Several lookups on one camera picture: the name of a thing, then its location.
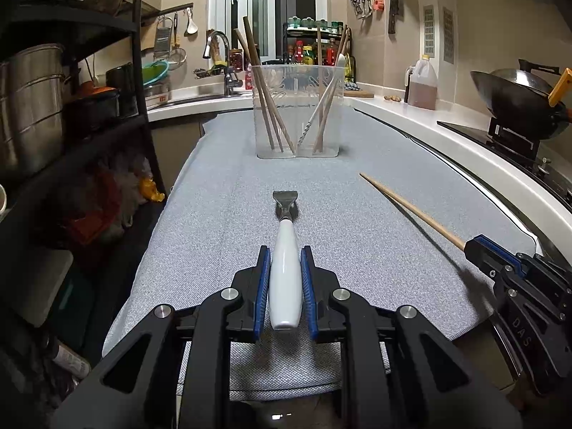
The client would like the chrome faucet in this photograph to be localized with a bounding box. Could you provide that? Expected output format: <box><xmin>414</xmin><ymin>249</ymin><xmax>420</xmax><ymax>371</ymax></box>
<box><xmin>203</xmin><ymin>31</ymin><xmax>242</xmax><ymax>97</ymax></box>

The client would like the black jug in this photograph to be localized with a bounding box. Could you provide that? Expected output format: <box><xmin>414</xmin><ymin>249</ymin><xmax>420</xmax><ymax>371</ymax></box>
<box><xmin>106</xmin><ymin>63</ymin><xmax>137</xmax><ymax>118</ymax></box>

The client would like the row of sauce bottles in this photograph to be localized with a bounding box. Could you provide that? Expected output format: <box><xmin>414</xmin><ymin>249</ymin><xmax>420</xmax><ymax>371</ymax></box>
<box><xmin>286</xmin><ymin>39</ymin><xmax>354</xmax><ymax>82</ymax></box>

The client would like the grey woven table mat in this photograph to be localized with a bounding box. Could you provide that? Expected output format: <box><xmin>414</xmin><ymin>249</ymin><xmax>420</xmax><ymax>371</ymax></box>
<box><xmin>102</xmin><ymin>106</ymin><xmax>538</xmax><ymax>404</ymax></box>

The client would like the wall vent grille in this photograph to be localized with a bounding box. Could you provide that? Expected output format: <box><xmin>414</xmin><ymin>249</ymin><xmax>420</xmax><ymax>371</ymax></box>
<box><xmin>423</xmin><ymin>5</ymin><xmax>434</xmax><ymax>55</ymax></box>
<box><xmin>443</xmin><ymin>8</ymin><xmax>455</xmax><ymax>61</ymax></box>

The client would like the white handled fork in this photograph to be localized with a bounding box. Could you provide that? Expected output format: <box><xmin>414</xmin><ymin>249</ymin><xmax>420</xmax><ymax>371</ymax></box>
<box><xmin>268</xmin><ymin>190</ymin><xmax>305</xmax><ymax>330</ymax></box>

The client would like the black wall hook rail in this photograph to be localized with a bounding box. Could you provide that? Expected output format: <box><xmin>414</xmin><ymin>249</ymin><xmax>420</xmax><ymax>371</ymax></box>
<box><xmin>143</xmin><ymin>2</ymin><xmax>194</xmax><ymax>21</ymax></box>

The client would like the black burner grate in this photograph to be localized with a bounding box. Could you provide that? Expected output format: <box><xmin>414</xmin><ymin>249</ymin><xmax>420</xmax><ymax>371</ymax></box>
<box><xmin>487</xmin><ymin>116</ymin><xmax>542</xmax><ymax>160</ymax></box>

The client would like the red plastic bag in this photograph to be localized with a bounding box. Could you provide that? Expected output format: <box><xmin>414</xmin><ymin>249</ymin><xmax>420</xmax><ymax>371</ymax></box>
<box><xmin>67</xmin><ymin>172</ymin><xmax>128</xmax><ymax>243</ymax></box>

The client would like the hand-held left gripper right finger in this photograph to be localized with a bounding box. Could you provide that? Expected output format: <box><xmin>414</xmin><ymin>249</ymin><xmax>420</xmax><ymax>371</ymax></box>
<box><xmin>300</xmin><ymin>246</ymin><xmax>523</xmax><ymax>429</ymax></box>

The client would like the steel stockpot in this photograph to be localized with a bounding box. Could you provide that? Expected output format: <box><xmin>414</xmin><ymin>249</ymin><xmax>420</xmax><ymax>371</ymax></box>
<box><xmin>0</xmin><ymin>44</ymin><xmax>69</xmax><ymax>180</ymax></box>

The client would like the green plastic basin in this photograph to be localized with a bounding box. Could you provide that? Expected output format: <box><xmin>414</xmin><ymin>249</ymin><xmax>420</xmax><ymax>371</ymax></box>
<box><xmin>142</xmin><ymin>60</ymin><xmax>171</xmax><ymax>85</ymax></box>

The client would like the clear plastic utensil holder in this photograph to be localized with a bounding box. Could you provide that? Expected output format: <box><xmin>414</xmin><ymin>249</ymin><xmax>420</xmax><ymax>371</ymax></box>
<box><xmin>250</xmin><ymin>63</ymin><xmax>346</xmax><ymax>160</ymax></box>

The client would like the black glass stove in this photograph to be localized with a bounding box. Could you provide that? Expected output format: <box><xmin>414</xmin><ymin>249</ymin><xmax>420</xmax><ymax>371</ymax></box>
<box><xmin>437</xmin><ymin>120</ymin><xmax>572</xmax><ymax>198</ymax></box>

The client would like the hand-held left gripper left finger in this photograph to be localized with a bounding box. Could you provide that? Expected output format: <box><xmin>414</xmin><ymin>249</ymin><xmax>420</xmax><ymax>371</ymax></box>
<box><xmin>49</xmin><ymin>246</ymin><xmax>273</xmax><ymax>429</ymax></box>

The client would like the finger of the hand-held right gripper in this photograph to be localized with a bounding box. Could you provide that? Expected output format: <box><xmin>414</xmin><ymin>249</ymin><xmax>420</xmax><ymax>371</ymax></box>
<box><xmin>474</xmin><ymin>233</ymin><xmax>543</xmax><ymax>275</ymax></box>
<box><xmin>465</xmin><ymin>239</ymin><xmax>514</xmax><ymax>298</ymax></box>

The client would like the white framed window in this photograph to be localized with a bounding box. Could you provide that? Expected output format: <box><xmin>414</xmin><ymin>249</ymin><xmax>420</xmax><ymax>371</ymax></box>
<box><xmin>210</xmin><ymin>0</ymin><xmax>330</xmax><ymax>61</ymax></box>

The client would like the cooking oil jug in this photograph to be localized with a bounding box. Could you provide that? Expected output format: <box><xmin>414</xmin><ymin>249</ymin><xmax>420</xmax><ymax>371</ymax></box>
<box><xmin>404</xmin><ymin>55</ymin><xmax>438</xmax><ymax>110</ymax></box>

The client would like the white handled spoon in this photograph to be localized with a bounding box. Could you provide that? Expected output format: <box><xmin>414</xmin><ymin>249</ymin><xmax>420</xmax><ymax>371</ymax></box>
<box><xmin>297</xmin><ymin>54</ymin><xmax>347</xmax><ymax>146</ymax></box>

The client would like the white labelled bottle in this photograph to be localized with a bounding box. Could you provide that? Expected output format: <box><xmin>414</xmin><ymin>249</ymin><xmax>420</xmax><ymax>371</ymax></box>
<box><xmin>51</xmin><ymin>344</ymin><xmax>91</xmax><ymax>379</ymax></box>

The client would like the yellow plastic bag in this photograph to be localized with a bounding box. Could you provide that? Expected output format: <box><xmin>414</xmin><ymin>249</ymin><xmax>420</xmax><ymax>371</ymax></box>
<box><xmin>139</xmin><ymin>176</ymin><xmax>166</xmax><ymax>202</ymax></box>

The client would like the black spice rack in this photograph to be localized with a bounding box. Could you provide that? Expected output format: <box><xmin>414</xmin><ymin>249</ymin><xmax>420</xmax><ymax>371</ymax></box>
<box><xmin>283</xmin><ymin>22</ymin><xmax>354</xmax><ymax>84</ymax></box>

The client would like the black wok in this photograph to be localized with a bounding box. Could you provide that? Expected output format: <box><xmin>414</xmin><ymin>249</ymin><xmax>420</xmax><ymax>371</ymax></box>
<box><xmin>470</xmin><ymin>59</ymin><xmax>572</xmax><ymax>140</ymax></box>

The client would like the metal grater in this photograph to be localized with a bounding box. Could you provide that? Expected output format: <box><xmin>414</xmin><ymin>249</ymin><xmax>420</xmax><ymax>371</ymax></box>
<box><xmin>154</xmin><ymin>17</ymin><xmax>173</xmax><ymax>59</ymax></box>

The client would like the black pot with orange lid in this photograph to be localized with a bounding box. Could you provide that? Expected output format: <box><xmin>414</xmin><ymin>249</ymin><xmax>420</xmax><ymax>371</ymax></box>
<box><xmin>65</xmin><ymin>80</ymin><xmax>122</xmax><ymax>131</ymax></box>

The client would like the row of spice jars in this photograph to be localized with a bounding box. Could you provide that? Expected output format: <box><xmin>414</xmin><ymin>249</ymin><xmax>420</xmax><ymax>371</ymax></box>
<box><xmin>288</xmin><ymin>17</ymin><xmax>343</xmax><ymax>30</ymax></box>

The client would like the white plastic board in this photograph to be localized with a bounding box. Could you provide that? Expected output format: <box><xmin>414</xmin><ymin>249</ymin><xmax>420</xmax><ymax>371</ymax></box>
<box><xmin>9</xmin><ymin>248</ymin><xmax>75</xmax><ymax>328</ymax></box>

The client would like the black metal shelf rack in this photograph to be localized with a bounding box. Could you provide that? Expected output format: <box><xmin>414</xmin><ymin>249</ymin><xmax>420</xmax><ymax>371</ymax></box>
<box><xmin>0</xmin><ymin>0</ymin><xmax>168</xmax><ymax>367</ymax></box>

